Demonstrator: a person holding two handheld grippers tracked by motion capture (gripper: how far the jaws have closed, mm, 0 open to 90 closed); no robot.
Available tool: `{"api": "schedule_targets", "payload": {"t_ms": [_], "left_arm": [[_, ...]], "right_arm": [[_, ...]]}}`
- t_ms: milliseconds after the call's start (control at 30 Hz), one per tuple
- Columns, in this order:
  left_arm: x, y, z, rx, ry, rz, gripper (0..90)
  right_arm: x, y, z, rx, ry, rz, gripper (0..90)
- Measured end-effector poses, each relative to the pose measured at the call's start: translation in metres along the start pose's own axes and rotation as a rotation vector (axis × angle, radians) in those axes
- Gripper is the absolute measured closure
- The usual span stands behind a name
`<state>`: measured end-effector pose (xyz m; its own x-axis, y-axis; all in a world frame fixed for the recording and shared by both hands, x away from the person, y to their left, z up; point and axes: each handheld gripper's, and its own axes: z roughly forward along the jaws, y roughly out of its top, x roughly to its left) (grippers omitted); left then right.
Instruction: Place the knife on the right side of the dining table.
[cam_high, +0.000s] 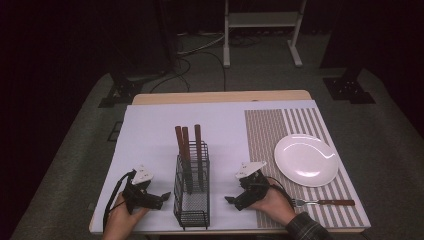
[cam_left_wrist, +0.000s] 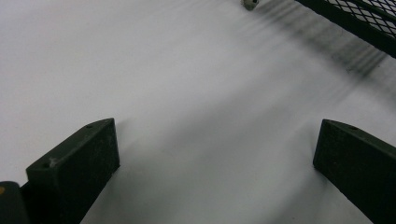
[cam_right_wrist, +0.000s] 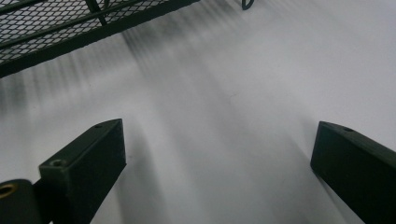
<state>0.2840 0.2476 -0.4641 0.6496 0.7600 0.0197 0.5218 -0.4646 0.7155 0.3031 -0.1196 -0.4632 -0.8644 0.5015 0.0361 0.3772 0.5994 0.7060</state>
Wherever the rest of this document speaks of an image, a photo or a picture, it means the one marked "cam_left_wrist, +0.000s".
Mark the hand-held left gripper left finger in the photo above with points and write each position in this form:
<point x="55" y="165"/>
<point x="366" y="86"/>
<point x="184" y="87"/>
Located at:
<point x="74" y="168"/>

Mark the black metal mesh basket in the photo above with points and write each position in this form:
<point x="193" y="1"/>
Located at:
<point x="361" y="18"/>

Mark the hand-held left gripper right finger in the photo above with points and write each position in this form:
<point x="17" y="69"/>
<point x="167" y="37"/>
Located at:
<point x="358" y="161"/>

